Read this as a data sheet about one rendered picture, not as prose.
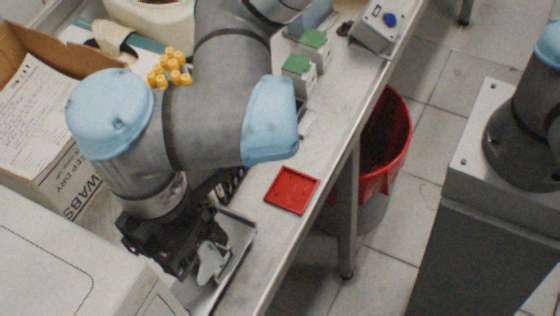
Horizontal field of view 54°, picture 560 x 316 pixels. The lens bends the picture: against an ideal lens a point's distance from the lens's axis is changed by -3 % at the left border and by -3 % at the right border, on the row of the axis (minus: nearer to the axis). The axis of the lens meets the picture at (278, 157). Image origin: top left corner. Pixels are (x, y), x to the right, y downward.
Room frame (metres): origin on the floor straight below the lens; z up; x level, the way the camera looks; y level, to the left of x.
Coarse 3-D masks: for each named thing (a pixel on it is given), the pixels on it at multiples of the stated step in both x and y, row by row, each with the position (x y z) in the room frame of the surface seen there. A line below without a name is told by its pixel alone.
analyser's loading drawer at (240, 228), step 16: (224, 208) 0.40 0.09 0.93; (224, 224) 0.39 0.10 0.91; (240, 224) 0.38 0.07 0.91; (256, 224) 0.37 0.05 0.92; (240, 240) 0.36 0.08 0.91; (240, 256) 0.33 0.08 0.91; (192, 272) 0.32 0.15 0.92; (224, 272) 0.31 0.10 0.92; (176, 288) 0.30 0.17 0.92; (192, 288) 0.30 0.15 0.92; (208, 288) 0.29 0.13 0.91; (192, 304) 0.27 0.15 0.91; (208, 304) 0.27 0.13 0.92
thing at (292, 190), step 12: (288, 168) 0.48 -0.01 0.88; (276, 180) 0.46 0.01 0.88; (288, 180) 0.46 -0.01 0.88; (300, 180) 0.46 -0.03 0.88; (312, 180) 0.45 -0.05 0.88; (276, 192) 0.44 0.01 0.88; (288, 192) 0.44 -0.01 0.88; (300, 192) 0.44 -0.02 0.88; (312, 192) 0.43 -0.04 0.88; (276, 204) 0.42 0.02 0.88; (288, 204) 0.42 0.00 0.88; (300, 204) 0.42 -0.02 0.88; (300, 216) 0.40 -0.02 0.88
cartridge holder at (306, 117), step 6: (300, 102) 0.59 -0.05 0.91; (306, 102) 0.58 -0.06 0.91; (300, 108) 0.57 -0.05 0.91; (306, 108) 0.58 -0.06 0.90; (300, 114) 0.57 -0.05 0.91; (306, 114) 0.58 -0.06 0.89; (312, 114) 0.57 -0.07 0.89; (300, 120) 0.56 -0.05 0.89; (306, 120) 0.56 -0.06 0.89; (312, 120) 0.56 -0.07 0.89; (300, 126) 0.55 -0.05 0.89; (306, 126) 0.55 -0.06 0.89; (300, 132) 0.54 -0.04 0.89; (306, 132) 0.54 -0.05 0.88
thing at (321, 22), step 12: (324, 0) 0.80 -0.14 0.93; (312, 12) 0.77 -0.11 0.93; (324, 12) 0.79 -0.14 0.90; (336, 12) 0.81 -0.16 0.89; (288, 24) 0.77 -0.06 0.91; (300, 24) 0.75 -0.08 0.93; (312, 24) 0.77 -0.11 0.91; (324, 24) 0.78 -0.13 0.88; (288, 36) 0.77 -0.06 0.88; (300, 36) 0.75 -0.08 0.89
